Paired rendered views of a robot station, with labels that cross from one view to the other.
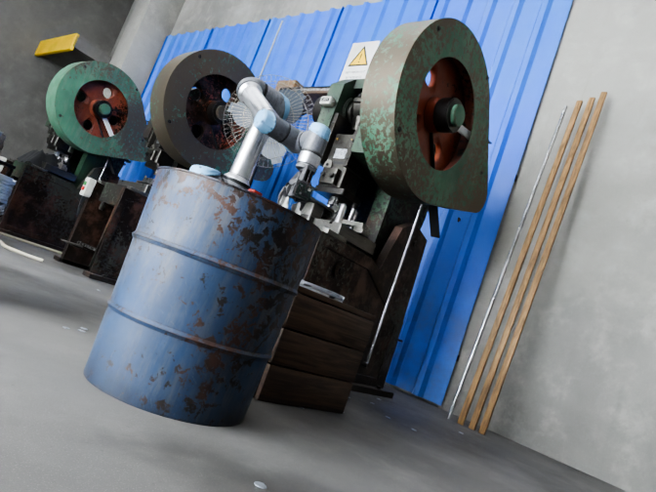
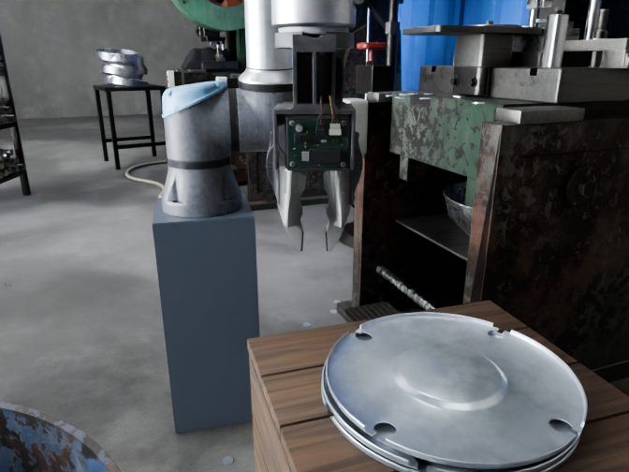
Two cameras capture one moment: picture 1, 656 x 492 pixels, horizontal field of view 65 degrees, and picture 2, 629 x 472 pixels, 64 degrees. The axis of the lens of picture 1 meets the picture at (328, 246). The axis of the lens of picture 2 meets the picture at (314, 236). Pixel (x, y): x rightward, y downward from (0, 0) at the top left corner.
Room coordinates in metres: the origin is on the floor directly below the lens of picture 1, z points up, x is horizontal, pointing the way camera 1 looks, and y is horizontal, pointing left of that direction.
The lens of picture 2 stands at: (1.28, -0.06, 0.72)
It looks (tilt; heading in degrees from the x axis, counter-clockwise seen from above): 19 degrees down; 27
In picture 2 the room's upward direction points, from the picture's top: straight up
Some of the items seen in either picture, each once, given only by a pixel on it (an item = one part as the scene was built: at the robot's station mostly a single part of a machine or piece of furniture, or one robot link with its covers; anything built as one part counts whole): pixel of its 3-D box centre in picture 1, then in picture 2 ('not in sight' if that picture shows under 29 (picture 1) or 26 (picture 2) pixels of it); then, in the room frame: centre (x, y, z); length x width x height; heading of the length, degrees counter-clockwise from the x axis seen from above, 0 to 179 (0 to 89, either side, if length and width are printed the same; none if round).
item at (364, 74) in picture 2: not in sight; (373, 99); (2.58, 0.43, 0.62); 0.10 x 0.06 x 0.20; 48
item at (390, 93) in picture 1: (432, 126); not in sight; (2.40, -0.28, 1.33); 1.03 x 0.28 x 0.82; 138
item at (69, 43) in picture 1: (87, 62); not in sight; (7.03, 4.06, 2.44); 1.25 x 0.92 x 0.27; 48
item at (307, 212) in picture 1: (305, 211); (468, 60); (2.42, 0.16, 0.72); 0.25 x 0.14 x 0.14; 138
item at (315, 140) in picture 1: (315, 141); not in sight; (1.72, 0.16, 0.84); 0.09 x 0.08 x 0.11; 37
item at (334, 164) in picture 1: (343, 162); not in sight; (2.52, 0.07, 1.04); 0.17 x 0.15 x 0.30; 138
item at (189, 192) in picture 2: not in sight; (200, 181); (2.02, 0.56, 0.50); 0.15 x 0.15 x 0.10
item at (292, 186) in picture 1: (301, 183); (314, 103); (1.71, 0.16, 0.68); 0.09 x 0.08 x 0.12; 27
